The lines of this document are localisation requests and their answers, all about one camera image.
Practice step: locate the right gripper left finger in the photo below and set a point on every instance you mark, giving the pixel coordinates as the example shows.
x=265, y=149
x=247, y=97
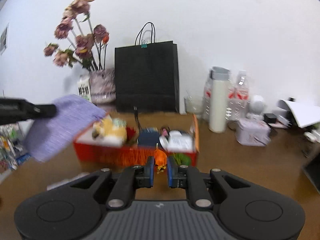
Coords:
x=126, y=183

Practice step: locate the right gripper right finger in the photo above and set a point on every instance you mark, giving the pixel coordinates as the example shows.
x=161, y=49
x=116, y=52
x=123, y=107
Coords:
x=192, y=181

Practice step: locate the orange small toy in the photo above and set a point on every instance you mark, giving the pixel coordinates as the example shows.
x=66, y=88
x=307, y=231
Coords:
x=160, y=159

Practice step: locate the navy blue zip pouch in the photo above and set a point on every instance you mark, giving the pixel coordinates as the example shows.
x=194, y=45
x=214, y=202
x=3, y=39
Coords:
x=148, y=137

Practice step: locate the purple knitted cloth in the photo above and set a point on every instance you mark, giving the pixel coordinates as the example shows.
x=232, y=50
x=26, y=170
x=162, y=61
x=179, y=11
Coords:
x=48, y=137

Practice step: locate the yellow white plush alpaca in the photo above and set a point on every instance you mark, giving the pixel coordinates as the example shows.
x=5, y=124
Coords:
x=110, y=132

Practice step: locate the white tissue packet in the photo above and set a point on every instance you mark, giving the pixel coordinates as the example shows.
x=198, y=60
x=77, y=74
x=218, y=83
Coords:
x=177, y=142

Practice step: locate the red cardboard box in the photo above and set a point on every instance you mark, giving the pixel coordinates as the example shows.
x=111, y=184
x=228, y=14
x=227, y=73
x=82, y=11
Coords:
x=93, y=150

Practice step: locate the red fabric rose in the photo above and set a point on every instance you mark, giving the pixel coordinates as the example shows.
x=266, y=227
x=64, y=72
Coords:
x=132, y=135

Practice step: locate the clear glass cup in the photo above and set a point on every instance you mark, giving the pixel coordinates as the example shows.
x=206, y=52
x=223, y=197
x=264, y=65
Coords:
x=193, y=104

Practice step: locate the green white milk carton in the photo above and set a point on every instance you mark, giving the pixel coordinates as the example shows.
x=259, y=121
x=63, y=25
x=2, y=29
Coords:
x=84, y=89

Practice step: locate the white printed tin box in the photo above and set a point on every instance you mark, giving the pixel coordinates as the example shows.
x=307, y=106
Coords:
x=252, y=132

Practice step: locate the left clear water bottle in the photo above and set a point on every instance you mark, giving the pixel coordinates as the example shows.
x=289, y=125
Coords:
x=207, y=95

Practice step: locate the clear water bottle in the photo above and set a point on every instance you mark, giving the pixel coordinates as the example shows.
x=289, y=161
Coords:
x=207, y=95
x=238, y=95

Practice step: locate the right clear water bottle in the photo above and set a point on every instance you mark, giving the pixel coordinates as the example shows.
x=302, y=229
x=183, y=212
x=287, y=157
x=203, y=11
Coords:
x=238, y=95

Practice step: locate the purple marbled vase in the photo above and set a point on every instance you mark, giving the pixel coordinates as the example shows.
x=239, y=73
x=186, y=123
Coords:
x=103, y=89

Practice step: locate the dried pink flower bouquet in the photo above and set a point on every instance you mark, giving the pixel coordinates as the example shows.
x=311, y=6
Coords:
x=87, y=43

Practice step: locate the black paper bag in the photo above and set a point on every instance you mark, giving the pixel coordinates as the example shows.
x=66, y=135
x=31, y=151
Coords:
x=147, y=79

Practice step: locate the black power adapter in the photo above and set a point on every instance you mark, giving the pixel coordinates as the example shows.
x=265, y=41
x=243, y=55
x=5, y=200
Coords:
x=270, y=118

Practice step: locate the white thermos flask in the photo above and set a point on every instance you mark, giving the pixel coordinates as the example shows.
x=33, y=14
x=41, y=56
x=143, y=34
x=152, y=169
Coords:
x=219, y=100

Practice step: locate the black tablet screen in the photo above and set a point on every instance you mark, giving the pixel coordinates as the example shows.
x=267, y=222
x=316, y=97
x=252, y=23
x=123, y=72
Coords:
x=312, y=170

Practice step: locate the white paper stack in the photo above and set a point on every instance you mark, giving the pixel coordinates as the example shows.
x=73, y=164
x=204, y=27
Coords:
x=304, y=115

